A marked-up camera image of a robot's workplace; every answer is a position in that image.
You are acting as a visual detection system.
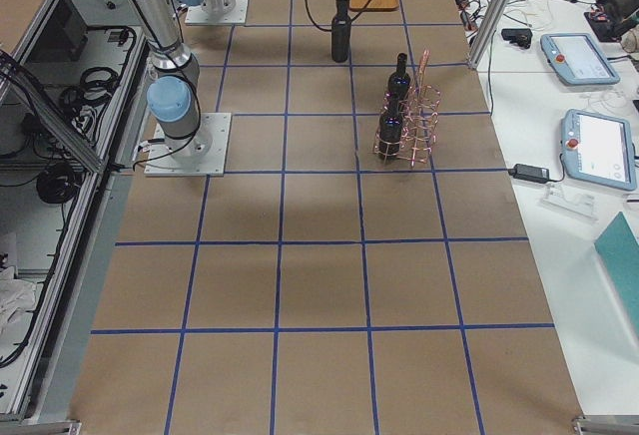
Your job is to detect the small black camera device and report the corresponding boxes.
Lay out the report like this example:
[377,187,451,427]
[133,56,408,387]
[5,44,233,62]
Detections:
[501,28,532,49]

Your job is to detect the coiled black cables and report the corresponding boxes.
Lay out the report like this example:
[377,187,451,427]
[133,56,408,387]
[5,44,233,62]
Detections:
[59,66,121,122]

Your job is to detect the dark wine bottle front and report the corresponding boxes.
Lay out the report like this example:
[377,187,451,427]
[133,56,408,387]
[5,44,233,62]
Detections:
[378,94,403,160]

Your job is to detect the clear acrylic stand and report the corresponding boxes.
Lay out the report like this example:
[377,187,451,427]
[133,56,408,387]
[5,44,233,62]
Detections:
[540,183,598,221]

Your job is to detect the blue teach pendant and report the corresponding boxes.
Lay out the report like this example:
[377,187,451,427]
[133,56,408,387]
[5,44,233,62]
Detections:
[560,109,637,191]
[540,33,620,86]

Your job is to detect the blue teach pendant far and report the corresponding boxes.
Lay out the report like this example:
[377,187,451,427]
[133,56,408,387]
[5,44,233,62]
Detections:
[540,33,620,86]

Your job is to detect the dark wine bottle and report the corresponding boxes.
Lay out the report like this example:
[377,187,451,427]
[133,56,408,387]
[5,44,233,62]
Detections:
[378,94,403,160]
[387,53,411,101]
[330,15,351,63]

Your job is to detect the blue teach pendant near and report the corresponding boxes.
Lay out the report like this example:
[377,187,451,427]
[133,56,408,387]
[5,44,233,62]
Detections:
[560,109,637,191]

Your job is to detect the white crumpled cloth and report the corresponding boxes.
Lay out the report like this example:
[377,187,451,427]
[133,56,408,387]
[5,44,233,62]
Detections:
[0,232,39,336]

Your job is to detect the black power adapter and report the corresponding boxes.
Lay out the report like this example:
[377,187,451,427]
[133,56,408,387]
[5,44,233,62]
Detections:
[508,164,550,184]

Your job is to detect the copper wire bottle basket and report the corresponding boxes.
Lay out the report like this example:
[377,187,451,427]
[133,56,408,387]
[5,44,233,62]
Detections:
[373,49,441,168]

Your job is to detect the teal board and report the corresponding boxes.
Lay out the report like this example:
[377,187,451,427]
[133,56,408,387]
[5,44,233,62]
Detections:
[595,213,638,325]

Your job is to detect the aluminium frame post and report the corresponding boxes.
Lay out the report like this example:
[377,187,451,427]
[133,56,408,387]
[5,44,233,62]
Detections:
[467,0,508,70]

